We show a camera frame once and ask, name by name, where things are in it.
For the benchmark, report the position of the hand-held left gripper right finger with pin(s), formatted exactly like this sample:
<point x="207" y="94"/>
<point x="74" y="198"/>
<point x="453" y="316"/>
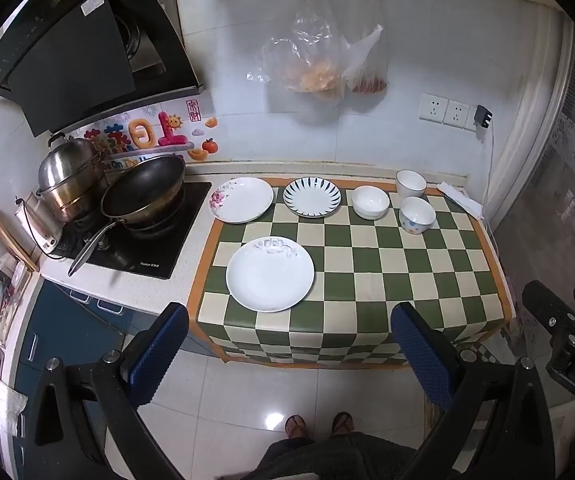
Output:
<point x="421" y="360"/>

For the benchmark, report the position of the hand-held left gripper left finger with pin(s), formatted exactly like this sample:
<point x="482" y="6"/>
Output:
<point x="160" y="355"/>

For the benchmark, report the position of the tall white bowl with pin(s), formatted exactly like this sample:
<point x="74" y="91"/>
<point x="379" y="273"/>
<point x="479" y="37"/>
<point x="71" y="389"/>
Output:
<point x="410" y="183"/>

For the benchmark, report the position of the green checkered mat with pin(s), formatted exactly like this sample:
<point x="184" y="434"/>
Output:
<point x="367" y="275"/>

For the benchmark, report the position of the person's right foot in sandal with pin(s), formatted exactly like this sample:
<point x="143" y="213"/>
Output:
<point x="342" y="424"/>

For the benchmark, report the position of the person's foot in sandal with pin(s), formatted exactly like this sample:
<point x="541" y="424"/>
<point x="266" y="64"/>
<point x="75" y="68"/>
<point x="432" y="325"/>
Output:
<point x="295" y="427"/>
<point x="342" y="424"/>

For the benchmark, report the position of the frosted glass door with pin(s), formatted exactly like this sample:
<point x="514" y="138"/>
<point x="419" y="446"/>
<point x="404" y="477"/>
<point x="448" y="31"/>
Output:
<point x="557" y="200"/>

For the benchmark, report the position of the black glass gas stove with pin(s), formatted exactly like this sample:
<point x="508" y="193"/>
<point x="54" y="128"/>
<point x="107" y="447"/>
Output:
<point x="167" y="252"/>

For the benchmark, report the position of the blue kitchen cabinet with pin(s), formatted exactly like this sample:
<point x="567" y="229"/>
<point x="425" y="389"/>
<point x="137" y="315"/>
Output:
<point x="57" y="325"/>

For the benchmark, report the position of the white plate with grey print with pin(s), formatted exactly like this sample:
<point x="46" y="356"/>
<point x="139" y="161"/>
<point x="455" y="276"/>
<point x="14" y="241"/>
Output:
<point x="270" y="275"/>

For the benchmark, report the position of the person's grey pants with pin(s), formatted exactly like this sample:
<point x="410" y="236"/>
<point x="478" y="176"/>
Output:
<point x="327" y="460"/>

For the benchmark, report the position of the person's left foot in sandal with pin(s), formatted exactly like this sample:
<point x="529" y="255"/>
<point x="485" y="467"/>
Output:
<point x="295" y="427"/>

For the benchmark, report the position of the folded white paper towel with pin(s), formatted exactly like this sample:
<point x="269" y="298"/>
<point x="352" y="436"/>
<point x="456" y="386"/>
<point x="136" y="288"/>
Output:
<point x="460" y="199"/>

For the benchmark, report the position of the small dotted white bowl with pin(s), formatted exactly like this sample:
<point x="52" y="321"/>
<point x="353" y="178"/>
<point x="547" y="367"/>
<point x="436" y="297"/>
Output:
<point x="417" y="215"/>

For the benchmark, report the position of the white rag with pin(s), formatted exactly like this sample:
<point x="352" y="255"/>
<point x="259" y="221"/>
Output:
<point x="11" y="410"/>

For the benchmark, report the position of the wide white bowl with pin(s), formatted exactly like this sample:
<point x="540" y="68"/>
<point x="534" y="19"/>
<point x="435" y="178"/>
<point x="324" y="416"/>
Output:
<point x="370" y="202"/>

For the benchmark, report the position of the small white appliance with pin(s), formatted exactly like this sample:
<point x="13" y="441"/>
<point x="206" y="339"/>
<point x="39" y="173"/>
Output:
<point x="42" y="230"/>

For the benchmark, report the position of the pink floral plate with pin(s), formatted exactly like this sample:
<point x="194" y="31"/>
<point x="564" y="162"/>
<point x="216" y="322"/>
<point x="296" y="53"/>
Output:
<point x="242" y="200"/>

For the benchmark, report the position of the wooden cutting board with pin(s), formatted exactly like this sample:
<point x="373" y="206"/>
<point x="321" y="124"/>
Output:
<point x="10" y="235"/>

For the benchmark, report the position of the blue striped plate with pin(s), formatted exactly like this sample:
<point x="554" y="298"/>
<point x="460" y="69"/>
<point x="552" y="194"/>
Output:
<point x="312" y="196"/>

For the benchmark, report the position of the black plug charger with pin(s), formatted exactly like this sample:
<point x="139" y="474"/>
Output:
<point x="483" y="117"/>

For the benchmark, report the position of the steel steamer pot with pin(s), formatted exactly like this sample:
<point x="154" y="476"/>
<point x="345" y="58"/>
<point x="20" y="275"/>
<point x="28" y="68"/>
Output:
<point x="67" y="167"/>

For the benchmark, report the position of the plastic bag with red food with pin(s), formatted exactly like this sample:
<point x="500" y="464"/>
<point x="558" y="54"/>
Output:
<point x="367" y="70"/>

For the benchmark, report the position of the black range hood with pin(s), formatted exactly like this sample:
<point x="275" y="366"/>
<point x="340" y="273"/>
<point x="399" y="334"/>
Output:
<point x="67" y="60"/>

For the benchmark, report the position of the plastic bag with orange food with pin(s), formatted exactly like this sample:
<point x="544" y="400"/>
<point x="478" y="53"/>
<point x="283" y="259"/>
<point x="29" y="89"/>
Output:
<point x="312" y="70"/>

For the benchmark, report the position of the white wall socket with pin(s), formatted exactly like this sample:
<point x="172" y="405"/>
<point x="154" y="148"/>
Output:
<point x="458" y="115"/>
<point x="433" y="107"/>

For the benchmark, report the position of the colourful wall sticker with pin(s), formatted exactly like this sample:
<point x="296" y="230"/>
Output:
<point x="145" y="132"/>

